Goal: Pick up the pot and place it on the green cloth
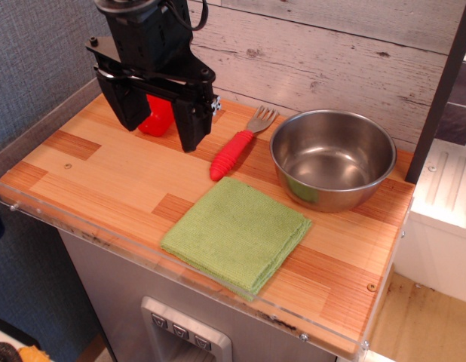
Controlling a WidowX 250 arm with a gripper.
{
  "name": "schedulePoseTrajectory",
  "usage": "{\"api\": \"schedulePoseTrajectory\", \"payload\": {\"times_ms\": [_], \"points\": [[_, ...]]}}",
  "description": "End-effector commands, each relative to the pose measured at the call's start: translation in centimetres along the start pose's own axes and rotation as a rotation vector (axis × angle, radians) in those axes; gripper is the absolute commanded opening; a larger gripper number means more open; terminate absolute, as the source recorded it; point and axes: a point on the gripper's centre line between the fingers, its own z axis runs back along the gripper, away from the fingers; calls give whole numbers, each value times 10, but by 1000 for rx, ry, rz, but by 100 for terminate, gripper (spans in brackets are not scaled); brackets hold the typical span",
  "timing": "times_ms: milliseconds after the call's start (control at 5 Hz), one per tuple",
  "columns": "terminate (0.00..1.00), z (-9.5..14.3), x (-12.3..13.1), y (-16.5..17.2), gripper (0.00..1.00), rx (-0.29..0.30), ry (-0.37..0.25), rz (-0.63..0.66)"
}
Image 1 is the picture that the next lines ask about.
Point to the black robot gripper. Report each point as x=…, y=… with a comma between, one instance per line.
x=149, y=53

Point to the stainless steel pot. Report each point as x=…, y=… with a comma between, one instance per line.
x=331, y=160

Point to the green folded cloth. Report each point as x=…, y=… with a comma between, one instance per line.
x=237, y=235

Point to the red toy pepper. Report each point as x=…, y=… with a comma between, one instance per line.
x=160, y=119

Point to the clear acrylic table guard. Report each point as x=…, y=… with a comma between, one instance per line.
x=327, y=288

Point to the silver toy fridge cabinet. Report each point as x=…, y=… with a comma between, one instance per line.
x=148, y=317

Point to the orange object at corner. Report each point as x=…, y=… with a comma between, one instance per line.
x=33, y=354

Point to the white toy sink unit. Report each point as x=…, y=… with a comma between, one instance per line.
x=432, y=248

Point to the fork with red handle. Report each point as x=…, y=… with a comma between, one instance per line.
x=228, y=156

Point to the dark vertical post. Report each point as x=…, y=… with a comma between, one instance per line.
x=441, y=97

